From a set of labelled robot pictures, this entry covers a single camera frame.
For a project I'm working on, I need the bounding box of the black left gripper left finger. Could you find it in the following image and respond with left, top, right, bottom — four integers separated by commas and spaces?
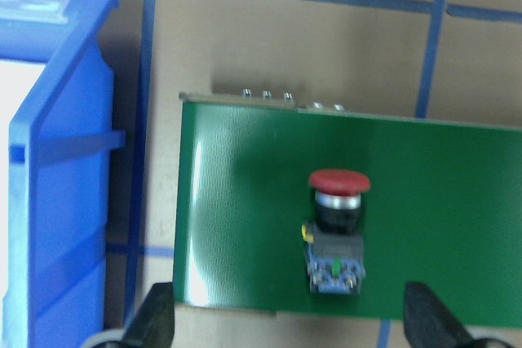
122, 282, 175, 348

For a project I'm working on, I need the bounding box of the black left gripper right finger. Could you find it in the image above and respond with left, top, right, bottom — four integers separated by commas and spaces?
403, 281, 474, 348

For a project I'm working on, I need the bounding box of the red mushroom push button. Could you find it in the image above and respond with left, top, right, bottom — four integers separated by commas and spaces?
301, 169, 371, 296

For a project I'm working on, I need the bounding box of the green conveyor belt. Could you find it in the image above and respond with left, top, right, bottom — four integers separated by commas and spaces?
174, 95, 521, 328

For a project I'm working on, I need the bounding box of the blue bin left side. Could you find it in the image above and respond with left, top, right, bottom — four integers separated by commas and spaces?
1, 0, 125, 347

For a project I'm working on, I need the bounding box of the white foam pad left bin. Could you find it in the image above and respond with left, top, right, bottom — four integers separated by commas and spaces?
1, 59, 56, 307

